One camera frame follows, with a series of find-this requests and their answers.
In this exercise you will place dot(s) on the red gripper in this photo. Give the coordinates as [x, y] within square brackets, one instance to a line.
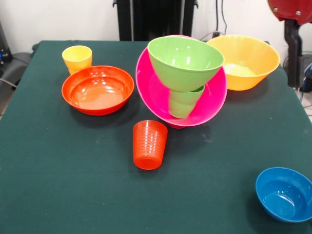
[292, 9]

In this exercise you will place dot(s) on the large orange bowl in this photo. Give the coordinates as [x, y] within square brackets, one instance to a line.
[256, 58]

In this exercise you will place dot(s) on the light green bowl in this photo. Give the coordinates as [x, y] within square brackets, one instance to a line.
[182, 65]

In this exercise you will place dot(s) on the green cup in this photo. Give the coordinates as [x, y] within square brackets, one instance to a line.
[181, 104]

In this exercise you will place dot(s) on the small dark blue bowl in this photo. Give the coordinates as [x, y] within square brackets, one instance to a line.
[282, 195]

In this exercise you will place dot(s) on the large pink bowl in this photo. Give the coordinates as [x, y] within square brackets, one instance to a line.
[151, 92]

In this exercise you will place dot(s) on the orange-red ribbed cup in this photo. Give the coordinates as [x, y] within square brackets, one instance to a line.
[150, 146]

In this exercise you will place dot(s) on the red shallow bowl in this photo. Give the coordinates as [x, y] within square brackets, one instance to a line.
[97, 93]

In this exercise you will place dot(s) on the yellow cup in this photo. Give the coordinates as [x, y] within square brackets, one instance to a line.
[76, 61]

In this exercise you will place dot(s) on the dark green tablecloth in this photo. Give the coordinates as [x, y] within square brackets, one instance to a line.
[97, 195]

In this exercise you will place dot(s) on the black equipment box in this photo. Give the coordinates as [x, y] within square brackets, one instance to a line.
[3, 48]

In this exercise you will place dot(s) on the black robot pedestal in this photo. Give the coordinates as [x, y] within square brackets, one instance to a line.
[156, 19]

